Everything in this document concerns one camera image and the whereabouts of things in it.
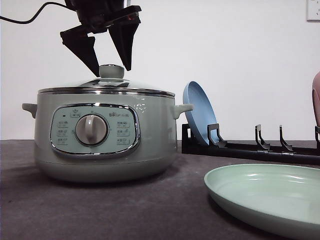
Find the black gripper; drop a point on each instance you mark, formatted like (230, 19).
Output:
(96, 16)

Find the glass steamer lid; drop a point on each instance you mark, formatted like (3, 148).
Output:
(111, 81)

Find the green plate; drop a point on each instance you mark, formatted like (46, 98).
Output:
(282, 197)

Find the green electric steamer pot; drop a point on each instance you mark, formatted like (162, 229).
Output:
(104, 135)

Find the blue plate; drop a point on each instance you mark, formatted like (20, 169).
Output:
(203, 113)

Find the black plate rack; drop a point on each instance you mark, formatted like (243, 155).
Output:
(261, 150)

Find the pink plate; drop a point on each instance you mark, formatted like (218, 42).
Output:
(316, 97)

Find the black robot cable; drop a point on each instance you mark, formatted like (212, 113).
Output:
(37, 13)

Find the white wall socket right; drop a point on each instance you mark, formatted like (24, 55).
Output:
(313, 11)

